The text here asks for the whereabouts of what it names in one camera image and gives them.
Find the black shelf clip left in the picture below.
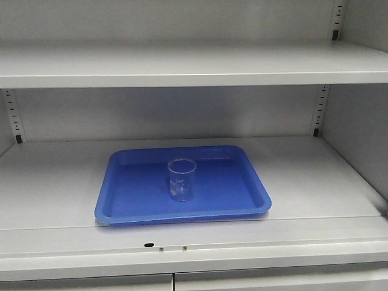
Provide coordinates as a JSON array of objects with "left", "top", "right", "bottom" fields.
[{"left": 15, "top": 135, "right": 22, "bottom": 144}]

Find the clear glass beaker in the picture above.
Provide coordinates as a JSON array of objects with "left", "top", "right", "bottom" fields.
[{"left": 167, "top": 158, "right": 197, "bottom": 202}]

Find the grey upper cabinet shelf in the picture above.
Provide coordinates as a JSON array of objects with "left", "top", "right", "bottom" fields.
[{"left": 1, "top": 41, "right": 387, "bottom": 89}]

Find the grey cabinet shelf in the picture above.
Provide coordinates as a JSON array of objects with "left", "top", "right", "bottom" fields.
[
  {"left": 1, "top": 137, "right": 387, "bottom": 281},
  {"left": 1, "top": 41, "right": 387, "bottom": 89}
]

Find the grey lower cabinet shelf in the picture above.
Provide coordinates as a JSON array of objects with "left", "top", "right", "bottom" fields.
[{"left": 1, "top": 137, "right": 387, "bottom": 281}]

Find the black upper shelf clip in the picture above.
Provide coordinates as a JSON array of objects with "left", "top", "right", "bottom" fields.
[{"left": 332, "top": 30, "right": 339, "bottom": 41}]

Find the blue plastic tray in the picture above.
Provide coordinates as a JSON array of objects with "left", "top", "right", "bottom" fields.
[{"left": 95, "top": 145, "right": 272, "bottom": 226}]

